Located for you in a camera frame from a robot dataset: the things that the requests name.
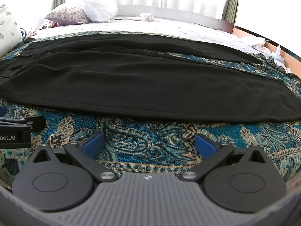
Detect white bunched cloth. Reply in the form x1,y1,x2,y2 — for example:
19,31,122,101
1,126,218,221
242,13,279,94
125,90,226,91
140,12,156,21

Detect printed soft toy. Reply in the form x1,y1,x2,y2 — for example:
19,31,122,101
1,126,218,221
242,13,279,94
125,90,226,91
19,27,37,39

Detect pink patterned cloth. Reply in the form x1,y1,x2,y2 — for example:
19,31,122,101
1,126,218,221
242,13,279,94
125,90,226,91
38,20,60,30

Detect leaf print pillow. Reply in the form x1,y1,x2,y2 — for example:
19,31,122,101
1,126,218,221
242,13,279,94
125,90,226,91
0,3,24,57

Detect white bedsheet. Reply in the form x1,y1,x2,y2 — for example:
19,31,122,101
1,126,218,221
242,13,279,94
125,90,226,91
30,16,267,55

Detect white pillow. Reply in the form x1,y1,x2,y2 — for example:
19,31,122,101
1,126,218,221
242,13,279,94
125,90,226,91
82,0,118,23

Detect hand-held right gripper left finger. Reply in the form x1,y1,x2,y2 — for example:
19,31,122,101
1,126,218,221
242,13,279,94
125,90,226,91
32,131,118,183

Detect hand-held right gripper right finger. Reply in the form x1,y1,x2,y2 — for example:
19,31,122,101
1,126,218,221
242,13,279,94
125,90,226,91
180,133,270,183

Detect black pants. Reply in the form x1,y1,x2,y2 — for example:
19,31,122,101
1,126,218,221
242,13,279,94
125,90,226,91
0,33,301,123

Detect floral pillow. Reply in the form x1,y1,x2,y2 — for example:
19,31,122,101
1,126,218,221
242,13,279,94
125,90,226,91
45,3,91,25

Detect white crumpled cloth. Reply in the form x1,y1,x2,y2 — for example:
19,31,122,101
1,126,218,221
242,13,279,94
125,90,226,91
250,37,286,63

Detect teal paisley blanket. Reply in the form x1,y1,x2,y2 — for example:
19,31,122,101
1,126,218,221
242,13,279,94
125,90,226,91
0,30,301,187

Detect grey bed headboard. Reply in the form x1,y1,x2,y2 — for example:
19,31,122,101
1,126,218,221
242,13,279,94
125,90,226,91
117,5,236,33

